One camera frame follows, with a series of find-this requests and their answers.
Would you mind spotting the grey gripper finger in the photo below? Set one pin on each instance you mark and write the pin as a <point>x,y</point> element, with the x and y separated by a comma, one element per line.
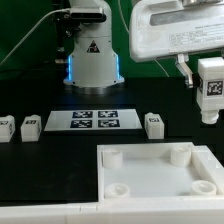
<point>181,64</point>

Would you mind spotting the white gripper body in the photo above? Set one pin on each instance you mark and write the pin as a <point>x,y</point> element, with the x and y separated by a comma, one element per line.
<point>165,28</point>

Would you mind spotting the white square tabletop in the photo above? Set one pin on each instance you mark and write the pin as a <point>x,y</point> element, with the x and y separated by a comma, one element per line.
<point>140,171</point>

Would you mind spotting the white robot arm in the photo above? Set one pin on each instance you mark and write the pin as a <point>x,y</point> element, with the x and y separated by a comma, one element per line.
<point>93,63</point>

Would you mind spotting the white marker sheet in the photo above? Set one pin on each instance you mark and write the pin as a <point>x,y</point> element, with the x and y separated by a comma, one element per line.
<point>80,120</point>

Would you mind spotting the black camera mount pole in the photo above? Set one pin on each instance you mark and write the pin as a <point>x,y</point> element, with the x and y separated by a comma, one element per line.
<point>65,27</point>

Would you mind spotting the white front obstacle wall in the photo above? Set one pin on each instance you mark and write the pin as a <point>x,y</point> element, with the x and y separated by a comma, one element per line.
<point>184,211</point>

